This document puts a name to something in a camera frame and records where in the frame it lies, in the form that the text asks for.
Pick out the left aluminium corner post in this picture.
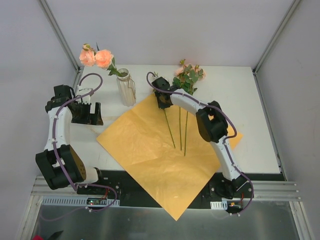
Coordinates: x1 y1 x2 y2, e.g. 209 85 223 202
37 0 81 73

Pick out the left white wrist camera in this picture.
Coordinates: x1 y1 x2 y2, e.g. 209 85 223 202
75 85 96 105

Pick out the white ribbed ceramic vase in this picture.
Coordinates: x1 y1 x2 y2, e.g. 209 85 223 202
116 68 136 107

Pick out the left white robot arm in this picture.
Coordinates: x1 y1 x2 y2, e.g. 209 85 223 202
35 85 106 195

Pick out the right aluminium corner post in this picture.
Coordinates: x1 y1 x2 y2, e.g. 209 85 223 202
252 0 302 76

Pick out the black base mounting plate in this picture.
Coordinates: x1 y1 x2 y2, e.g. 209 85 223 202
76 170 253 209

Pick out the orange wrapping paper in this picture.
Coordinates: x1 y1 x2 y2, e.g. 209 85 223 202
95 93 244 222

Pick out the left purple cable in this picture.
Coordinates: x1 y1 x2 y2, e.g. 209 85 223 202
38 72 118 222

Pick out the pink rosebud leafy stem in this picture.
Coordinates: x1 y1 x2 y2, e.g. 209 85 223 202
172 59 206 156

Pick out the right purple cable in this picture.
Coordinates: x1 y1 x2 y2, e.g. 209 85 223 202
146 71 255 218

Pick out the cream printed ribbon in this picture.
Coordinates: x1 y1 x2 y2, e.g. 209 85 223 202
70 123 106 135

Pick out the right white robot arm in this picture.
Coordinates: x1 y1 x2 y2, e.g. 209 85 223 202
148 77 247 200

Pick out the aluminium corner post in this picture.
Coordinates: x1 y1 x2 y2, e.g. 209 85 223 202
37 0 81 73
252 0 302 76

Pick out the purple cable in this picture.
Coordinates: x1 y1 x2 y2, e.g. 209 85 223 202
146 71 255 218
38 72 118 222

